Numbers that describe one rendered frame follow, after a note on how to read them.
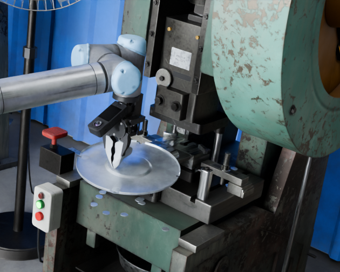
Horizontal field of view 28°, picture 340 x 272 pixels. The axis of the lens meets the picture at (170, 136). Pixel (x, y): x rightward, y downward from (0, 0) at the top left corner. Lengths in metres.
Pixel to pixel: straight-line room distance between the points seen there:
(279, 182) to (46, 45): 2.26
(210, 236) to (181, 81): 0.45
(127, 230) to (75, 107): 2.09
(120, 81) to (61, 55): 2.48
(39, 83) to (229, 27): 0.43
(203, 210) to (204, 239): 0.10
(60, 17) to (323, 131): 2.48
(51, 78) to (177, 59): 0.54
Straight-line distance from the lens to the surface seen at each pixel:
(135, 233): 1.99
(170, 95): 1.95
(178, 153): 2.03
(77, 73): 1.54
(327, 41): 1.78
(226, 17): 1.46
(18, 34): 4.31
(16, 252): 2.89
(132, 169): 1.86
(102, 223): 2.08
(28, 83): 1.50
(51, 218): 2.08
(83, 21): 3.85
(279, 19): 1.40
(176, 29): 1.95
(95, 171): 1.85
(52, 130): 2.14
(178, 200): 1.97
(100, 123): 1.75
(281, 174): 2.20
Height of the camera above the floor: 1.54
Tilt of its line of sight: 21 degrees down
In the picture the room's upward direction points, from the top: 9 degrees clockwise
